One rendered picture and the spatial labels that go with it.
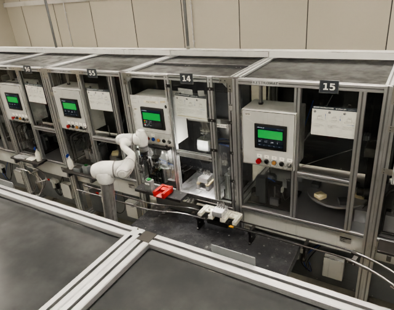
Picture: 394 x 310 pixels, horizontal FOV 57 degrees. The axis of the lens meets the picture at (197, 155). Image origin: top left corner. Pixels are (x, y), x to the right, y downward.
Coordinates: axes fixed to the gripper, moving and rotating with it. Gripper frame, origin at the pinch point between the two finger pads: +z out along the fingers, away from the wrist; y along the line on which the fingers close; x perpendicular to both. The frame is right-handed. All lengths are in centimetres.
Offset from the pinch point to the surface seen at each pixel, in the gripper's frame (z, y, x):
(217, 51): -94, -35, -89
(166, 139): -30.9, -20.2, -9.6
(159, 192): 20.8, -12.8, 2.3
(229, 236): 45, -88, 7
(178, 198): 22.0, -33.9, 1.7
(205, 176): 10, -48, -27
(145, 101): -64, -2, -10
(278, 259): 44, -135, 17
